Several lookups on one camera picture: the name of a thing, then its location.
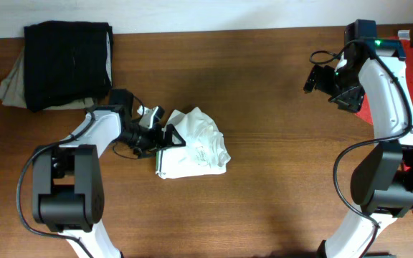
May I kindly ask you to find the beige folded garment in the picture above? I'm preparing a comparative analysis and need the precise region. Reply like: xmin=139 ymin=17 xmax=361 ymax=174
xmin=0 ymin=49 xmax=97 ymax=110

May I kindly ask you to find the black folded garment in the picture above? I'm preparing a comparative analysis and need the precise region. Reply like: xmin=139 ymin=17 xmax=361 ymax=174
xmin=24 ymin=21 xmax=113 ymax=113

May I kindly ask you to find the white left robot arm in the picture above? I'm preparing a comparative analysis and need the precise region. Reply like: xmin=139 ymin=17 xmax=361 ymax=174
xmin=25 ymin=89 xmax=186 ymax=257

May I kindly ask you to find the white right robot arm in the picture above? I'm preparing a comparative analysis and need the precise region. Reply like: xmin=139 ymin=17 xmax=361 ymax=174
xmin=303 ymin=19 xmax=413 ymax=258

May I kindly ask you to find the white t-shirt with robot print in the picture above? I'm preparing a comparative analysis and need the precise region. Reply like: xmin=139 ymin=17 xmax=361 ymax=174
xmin=156 ymin=107 xmax=231 ymax=179

